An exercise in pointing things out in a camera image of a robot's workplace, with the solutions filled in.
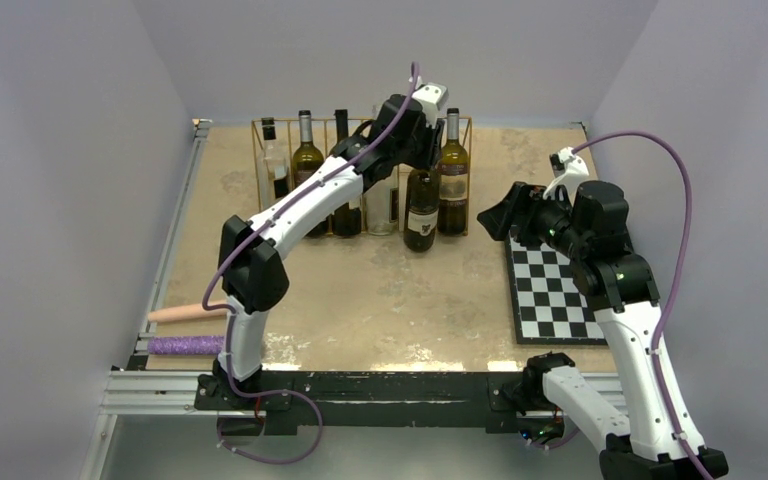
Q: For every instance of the purple glitter microphone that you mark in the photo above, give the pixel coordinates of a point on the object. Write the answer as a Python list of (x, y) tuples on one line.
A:
[(186, 345)]

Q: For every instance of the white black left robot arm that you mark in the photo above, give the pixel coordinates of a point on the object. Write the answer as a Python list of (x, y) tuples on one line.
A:
[(407, 130)]

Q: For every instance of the aluminium table edge rail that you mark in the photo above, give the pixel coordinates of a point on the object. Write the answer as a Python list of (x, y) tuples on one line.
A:
[(133, 390)]

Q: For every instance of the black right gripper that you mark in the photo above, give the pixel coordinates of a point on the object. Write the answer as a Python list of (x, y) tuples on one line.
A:
[(526, 201)]

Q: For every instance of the green bottle silver foil neck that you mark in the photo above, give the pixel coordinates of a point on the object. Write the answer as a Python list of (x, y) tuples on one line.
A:
[(454, 179)]

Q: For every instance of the dark brown bottle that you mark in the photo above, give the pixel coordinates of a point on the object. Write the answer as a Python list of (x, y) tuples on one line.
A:
[(347, 220)]

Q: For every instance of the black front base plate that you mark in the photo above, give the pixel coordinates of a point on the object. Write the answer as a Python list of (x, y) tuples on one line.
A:
[(279, 402)]

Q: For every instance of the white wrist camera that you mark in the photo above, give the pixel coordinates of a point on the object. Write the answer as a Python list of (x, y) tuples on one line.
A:
[(432, 98), (570, 171)]

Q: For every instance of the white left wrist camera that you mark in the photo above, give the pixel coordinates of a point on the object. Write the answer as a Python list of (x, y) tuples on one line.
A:
[(432, 98)]

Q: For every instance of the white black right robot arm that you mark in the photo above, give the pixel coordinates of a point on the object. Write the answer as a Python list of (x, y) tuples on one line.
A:
[(654, 437)]

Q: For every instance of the beige toy microphone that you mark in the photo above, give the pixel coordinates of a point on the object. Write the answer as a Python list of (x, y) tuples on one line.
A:
[(185, 313)]

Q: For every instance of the clear glass bottle front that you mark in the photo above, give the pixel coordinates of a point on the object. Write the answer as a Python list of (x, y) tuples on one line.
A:
[(381, 202)]

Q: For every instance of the black white chessboard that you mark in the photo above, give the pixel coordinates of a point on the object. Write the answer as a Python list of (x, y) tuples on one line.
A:
[(547, 307)]

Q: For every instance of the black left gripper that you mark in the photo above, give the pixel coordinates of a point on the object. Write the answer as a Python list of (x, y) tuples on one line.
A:
[(431, 137)]

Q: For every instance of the green wine bottle silver neck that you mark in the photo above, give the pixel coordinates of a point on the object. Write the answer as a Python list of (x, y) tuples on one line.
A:
[(307, 158)]

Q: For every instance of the clear liquor bottle black cap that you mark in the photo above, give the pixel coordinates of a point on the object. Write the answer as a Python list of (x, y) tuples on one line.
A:
[(272, 167)]

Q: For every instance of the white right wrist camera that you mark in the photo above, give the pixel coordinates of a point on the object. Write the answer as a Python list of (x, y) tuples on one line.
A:
[(570, 171)]

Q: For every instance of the gold wire wine rack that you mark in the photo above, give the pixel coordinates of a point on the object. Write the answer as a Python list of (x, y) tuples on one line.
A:
[(324, 133)]

